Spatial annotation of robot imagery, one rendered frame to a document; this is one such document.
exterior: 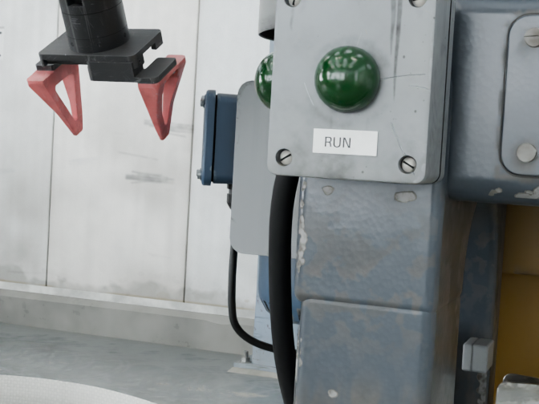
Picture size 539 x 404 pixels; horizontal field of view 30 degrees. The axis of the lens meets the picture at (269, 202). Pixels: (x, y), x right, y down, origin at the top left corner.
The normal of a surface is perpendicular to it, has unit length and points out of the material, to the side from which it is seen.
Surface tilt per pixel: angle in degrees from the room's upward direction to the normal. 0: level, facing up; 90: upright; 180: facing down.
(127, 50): 29
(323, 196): 90
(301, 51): 90
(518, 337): 90
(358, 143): 90
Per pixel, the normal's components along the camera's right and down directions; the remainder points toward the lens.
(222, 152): 0.09, 0.06
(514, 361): -0.35, 0.03
